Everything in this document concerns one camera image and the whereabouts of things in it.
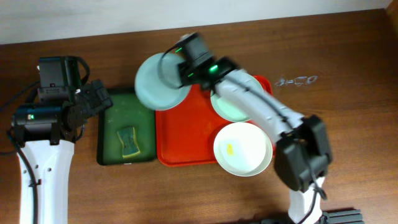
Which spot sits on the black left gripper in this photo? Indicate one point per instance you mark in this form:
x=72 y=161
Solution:
x=97 y=96

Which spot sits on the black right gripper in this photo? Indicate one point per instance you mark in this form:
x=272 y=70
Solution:
x=185 y=73

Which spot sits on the light blue plate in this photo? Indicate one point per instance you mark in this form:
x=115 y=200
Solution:
x=157 y=80

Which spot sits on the yellow green sponge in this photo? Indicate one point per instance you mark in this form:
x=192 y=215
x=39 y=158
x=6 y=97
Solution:
x=128 y=139

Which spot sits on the white plate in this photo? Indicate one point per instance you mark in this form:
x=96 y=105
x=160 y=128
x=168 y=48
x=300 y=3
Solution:
x=243 y=149

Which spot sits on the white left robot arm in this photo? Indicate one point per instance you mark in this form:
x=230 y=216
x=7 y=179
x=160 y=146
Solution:
x=44 y=135

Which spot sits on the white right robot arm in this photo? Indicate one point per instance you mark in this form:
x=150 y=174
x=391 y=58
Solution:
x=303 y=152

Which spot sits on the dark green tray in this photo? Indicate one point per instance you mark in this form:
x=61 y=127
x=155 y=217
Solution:
x=126 y=111

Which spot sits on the red plastic tray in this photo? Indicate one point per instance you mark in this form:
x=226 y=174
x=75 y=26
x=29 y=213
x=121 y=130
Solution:
x=185 y=134

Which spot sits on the light green plate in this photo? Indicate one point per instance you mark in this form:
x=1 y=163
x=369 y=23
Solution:
x=227 y=110

